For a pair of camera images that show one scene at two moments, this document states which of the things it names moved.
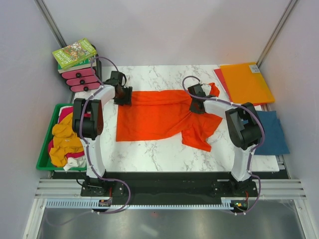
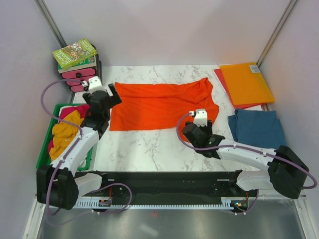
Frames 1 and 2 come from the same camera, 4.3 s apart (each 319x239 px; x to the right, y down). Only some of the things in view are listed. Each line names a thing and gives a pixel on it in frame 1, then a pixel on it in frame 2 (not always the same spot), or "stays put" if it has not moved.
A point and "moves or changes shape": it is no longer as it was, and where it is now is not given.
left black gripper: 127,100 → 115,98
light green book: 74,53 stays put
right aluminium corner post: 287,11 stays put
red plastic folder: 219,73 stays put
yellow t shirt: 66,142 stays put
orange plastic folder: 245,84 stays put
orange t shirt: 166,115 moves or changes shape
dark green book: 90,63 stays put
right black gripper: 193,110 → 208,129
